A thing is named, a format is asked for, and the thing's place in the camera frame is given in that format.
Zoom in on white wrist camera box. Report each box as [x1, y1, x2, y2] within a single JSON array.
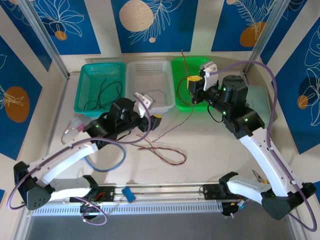
[[199, 61, 218, 91], [133, 92, 154, 119]]

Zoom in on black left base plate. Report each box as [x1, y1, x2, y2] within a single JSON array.
[[69, 186, 116, 203]]

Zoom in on white plastic basket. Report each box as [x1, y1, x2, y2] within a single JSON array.
[[124, 59, 176, 116]]

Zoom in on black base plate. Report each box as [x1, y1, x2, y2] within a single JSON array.
[[199, 183, 242, 201], [69, 186, 116, 203]]

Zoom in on aluminium corner post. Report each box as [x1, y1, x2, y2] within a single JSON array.
[[246, 0, 288, 73], [17, 0, 71, 80]]

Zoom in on pale green lidded box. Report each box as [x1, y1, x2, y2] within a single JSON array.
[[246, 84, 273, 128]]

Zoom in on thin black wire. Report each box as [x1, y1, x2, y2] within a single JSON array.
[[98, 81, 124, 111], [83, 78, 108, 111]]

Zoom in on thin blue wire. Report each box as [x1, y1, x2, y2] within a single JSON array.
[[152, 109, 194, 143], [143, 89, 167, 105]]

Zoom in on teal plastic basket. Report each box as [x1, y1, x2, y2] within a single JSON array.
[[73, 62, 127, 118]]

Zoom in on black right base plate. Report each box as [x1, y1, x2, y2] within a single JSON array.
[[199, 183, 242, 201]]

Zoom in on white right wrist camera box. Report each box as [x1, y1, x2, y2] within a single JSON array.
[[199, 61, 218, 91]]

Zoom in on clear safety glasses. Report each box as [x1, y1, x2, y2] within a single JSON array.
[[61, 126, 82, 145]]

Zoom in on green plastic basket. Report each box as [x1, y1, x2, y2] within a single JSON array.
[[170, 56, 221, 114]]

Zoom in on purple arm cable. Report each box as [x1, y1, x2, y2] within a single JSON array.
[[214, 60, 316, 231], [6, 109, 153, 226]]

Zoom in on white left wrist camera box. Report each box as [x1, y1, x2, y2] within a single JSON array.
[[133, 92, 154, 119]]

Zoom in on pliers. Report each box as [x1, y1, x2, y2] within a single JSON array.
[[251, 169, 268, 186]]

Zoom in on aluminium frame rail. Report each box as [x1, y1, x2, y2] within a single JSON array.
[[23, 183, 297, 205]]

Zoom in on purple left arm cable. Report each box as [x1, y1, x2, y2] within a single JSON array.
[[6, 109, 153, 226]]

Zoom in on slotted grey cable duct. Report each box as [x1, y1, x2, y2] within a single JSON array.
[[31, 202, 224, 217]]

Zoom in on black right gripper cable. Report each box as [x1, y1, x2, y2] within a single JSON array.
[[207, 103, 225, 123]]

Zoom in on thick light blue cable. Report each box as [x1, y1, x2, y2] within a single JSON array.
[[84, 144, 127, 173]]

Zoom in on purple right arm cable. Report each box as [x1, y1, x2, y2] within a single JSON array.
[[214, 60, 316, 231]]

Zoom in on small blue block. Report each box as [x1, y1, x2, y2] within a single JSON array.
[[121, 186, 137, 203]]

